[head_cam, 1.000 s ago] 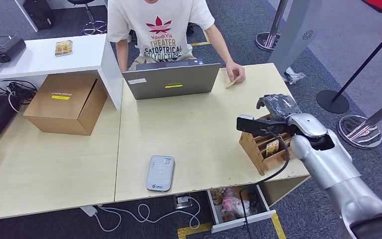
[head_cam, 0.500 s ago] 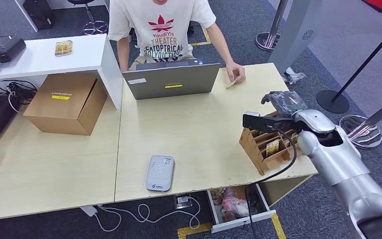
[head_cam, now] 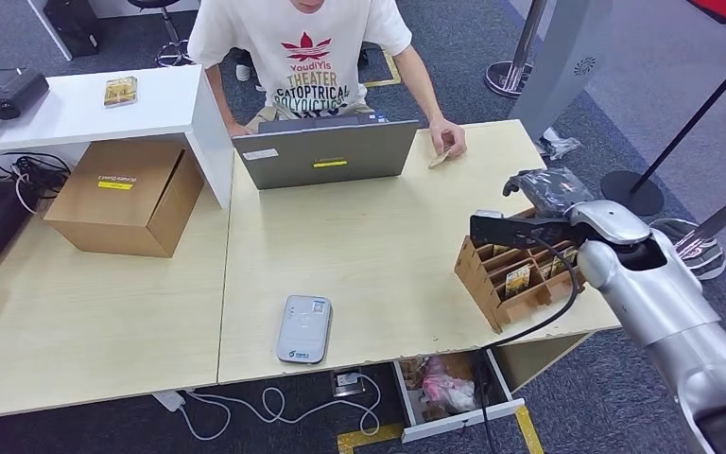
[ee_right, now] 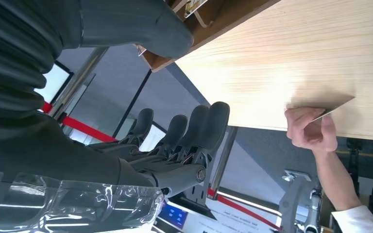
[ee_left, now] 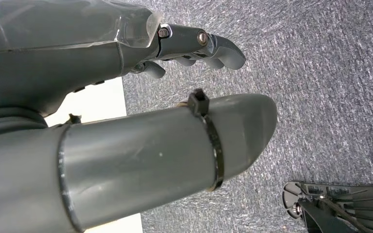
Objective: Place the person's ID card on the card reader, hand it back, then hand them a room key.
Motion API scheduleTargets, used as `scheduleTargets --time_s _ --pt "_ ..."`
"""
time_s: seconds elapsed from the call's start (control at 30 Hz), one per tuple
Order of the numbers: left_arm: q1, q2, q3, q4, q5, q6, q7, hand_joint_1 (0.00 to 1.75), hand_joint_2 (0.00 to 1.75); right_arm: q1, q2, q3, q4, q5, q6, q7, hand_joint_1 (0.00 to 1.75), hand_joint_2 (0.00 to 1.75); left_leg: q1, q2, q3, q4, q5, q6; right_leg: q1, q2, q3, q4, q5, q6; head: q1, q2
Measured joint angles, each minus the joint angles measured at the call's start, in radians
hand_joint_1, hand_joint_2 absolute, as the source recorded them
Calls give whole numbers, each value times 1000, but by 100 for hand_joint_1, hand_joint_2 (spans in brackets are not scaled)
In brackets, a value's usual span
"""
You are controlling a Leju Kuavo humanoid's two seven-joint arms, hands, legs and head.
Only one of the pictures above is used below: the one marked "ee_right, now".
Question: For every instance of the white machine with blue screen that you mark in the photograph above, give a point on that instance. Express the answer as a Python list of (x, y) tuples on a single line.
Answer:
[(173, 215)]

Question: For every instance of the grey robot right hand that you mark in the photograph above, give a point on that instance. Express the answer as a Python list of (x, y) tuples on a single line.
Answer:
[(61, 151)]

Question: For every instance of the black stanchion post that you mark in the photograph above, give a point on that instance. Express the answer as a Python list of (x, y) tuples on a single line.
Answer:
[(131, 103)]

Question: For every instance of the person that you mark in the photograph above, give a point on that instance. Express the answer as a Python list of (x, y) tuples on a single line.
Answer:
[(357, 222)]

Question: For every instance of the clear plastic film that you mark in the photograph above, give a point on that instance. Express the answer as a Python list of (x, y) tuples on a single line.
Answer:
[(61, 209)]

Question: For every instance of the yellow hotel key card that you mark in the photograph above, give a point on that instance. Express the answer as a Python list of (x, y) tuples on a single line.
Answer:
[(194, 7)]

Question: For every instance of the chrome stanchion post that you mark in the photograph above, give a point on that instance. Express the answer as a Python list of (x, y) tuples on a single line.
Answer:
[(77, 80), (223, 154)]

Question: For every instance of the grey metal stand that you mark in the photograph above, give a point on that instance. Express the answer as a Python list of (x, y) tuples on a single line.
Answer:
[(297, 199)]

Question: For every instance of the red barrier belt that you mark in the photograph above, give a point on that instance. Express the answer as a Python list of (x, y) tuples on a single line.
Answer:
[(83, 128), (244, 210)]

